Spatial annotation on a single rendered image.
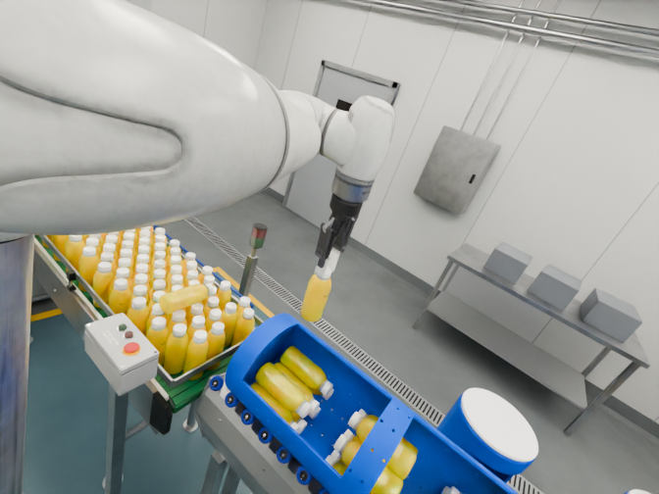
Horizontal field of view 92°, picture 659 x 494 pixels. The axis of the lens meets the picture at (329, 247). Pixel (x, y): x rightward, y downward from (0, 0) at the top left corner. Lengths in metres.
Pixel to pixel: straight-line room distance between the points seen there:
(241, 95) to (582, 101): 3.87
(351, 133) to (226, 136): 0.50
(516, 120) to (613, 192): 1.11
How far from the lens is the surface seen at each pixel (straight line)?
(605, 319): 3.40
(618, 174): 3.96
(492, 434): 1.38
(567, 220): 3.96
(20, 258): 0.35
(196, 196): 0.18
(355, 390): 1.11
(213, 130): 0.17
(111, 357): 1.04
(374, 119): 0.66
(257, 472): 1.15
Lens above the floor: 1.86
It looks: 24 degrees down
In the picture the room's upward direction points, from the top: 20 degrees clockwise
